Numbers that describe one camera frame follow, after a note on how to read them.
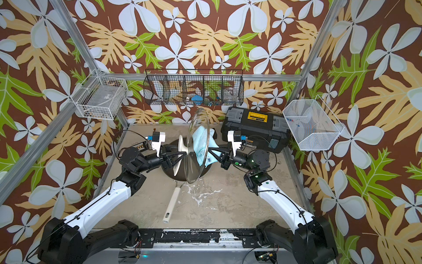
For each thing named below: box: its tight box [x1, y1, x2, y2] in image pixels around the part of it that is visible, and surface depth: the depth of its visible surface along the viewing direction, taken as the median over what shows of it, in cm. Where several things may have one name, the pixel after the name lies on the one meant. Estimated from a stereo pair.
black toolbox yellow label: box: [220, 106, 291, 154], surface depth 99 cm
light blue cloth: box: [192, 125, 221, 168], surface depth 60 cm
